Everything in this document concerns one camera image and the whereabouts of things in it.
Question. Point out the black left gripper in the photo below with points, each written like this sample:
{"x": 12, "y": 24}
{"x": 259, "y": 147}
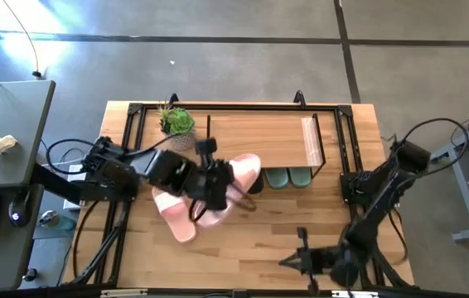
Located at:
{"x": 214, "y": 184}

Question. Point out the silver metal bracket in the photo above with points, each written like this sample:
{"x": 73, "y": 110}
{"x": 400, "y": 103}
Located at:
{"x": 122, "y": 293}
{"x": 354, "y": 294}

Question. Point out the wooden shelf black metal sides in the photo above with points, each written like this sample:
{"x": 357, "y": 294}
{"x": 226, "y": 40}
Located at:
{"x": 267, "y": 140}

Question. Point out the black frame clamp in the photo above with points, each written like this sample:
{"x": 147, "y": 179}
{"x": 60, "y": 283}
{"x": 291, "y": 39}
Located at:
{"x": 172, "y": 99}
{"x": 299, "y": 99}

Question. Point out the black computer mouse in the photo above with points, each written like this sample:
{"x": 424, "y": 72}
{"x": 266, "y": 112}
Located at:
{"x": 19, "y": 207}

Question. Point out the black rubber slide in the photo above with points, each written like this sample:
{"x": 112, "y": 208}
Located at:
{"x": 256, "y": 188}

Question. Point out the white patterned plant pot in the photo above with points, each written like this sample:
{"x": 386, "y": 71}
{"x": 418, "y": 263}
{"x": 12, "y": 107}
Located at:
{"x": 185, "y": 142}

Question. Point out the white flat box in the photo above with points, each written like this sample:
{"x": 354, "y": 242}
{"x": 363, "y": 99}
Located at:
{"x": 73, "y": 176}

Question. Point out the teal green rubber slide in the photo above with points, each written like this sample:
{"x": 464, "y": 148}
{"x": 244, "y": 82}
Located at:
{"x": 300, "y": 177}
{"x": 277, "y": 179}

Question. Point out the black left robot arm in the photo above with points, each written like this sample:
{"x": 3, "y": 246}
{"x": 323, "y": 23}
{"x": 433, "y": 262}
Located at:
{"x": 164, "y": 169}

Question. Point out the green succulent plant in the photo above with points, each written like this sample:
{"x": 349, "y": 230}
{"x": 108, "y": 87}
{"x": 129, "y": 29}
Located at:
{"x": 178, "y": 120}

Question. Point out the grey desk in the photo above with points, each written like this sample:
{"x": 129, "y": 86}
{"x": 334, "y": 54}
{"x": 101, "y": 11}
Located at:
{"x": 6, "y": 111}

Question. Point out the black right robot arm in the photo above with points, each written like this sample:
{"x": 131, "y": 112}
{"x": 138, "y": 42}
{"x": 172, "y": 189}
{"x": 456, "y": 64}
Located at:
{"x": 375, "y": 223}

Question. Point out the grey metal table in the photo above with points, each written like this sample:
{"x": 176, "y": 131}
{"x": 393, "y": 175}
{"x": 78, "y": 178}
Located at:
{"x": 464, "y": 194}

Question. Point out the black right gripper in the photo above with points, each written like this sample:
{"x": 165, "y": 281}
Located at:
{"x": 319, "y": 260}

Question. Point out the teal bottle silver cap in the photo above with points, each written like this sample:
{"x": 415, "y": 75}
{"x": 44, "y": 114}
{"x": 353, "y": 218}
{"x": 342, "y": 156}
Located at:
{"x": 50, "y": 218}

